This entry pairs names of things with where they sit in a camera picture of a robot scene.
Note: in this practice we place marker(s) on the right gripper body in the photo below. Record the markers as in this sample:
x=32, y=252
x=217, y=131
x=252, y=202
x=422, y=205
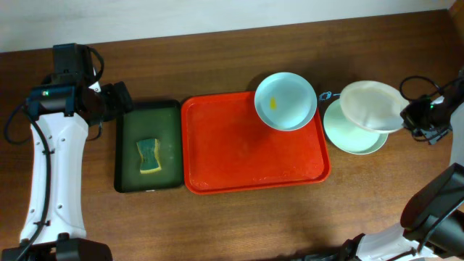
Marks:
x=411, y=118

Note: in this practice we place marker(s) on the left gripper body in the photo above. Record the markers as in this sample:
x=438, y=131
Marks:
x=120, y=96

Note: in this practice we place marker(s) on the white plate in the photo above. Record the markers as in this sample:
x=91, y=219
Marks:
x=373, y=106

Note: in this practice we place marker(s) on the red plastic tray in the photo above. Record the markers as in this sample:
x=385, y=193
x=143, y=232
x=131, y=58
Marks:
x=227, y=148

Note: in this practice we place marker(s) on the light blue plate top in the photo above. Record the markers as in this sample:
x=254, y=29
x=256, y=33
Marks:
x=285, y=101

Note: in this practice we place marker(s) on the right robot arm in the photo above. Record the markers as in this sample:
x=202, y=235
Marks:
x=431, y=224

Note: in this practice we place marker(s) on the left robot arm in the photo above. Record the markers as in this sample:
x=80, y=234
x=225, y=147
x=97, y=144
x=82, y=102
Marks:
x=60, y=111

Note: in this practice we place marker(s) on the yellow green scrub sponge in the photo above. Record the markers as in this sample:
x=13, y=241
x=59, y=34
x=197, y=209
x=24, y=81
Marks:
x=149, y=150

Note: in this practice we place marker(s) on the dark green tray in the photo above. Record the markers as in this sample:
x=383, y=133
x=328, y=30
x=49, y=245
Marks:
x=160, y=120

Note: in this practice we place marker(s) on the light blue plate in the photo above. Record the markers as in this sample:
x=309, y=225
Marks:
x=348, y=137
x=285, y=101

